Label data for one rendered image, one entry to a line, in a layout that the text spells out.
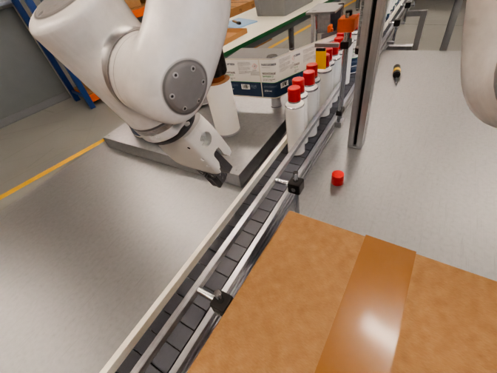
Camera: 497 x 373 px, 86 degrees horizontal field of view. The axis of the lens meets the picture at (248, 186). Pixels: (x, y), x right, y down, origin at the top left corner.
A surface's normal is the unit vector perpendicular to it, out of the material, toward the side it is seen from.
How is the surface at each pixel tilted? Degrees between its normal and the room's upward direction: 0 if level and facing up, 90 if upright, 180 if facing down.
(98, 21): 95
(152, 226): 0
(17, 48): 90
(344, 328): 0
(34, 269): 0
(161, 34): 67
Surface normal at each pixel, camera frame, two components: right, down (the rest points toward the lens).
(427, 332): -0.15, -0.72
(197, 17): 0.68, 0.31
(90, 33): 0.49, 0.67
